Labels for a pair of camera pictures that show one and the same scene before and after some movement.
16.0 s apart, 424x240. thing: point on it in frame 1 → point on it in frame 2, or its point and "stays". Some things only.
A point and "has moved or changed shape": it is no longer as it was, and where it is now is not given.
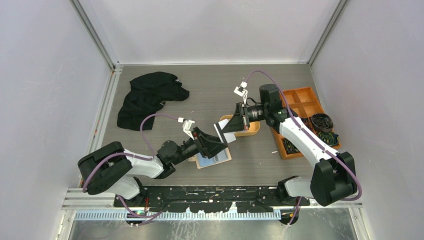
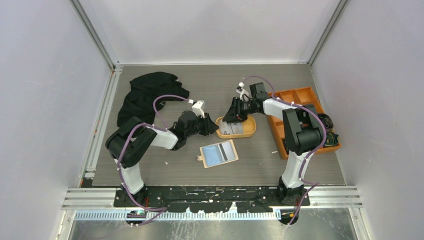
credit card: x=229 y=137 has moved or changed shape
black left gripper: x=207 y=145 → x=209 y=126
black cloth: x=148 y=92 stays
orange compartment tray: x=304 y=102 stays
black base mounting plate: x=208 y=199 stays
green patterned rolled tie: x=330 y=138 stays
